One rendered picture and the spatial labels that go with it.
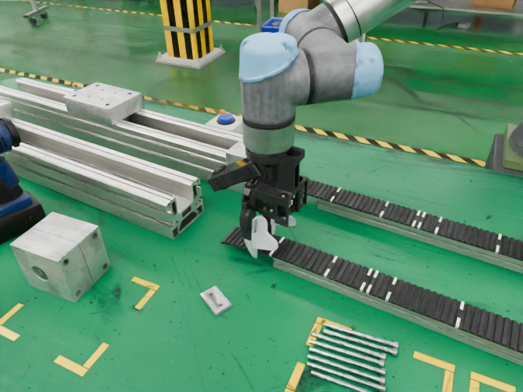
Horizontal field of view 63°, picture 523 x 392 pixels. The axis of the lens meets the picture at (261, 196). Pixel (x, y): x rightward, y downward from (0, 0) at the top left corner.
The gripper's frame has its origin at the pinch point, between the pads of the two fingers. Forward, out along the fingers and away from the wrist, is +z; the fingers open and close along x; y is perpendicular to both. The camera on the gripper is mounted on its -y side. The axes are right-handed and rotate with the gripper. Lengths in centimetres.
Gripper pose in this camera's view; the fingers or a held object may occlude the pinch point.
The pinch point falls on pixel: (259, 240)
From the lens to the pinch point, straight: 76.0
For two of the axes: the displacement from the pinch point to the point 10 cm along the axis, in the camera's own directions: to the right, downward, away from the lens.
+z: 0.2, 8.1, 5.9
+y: 8.7, 2.8, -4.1
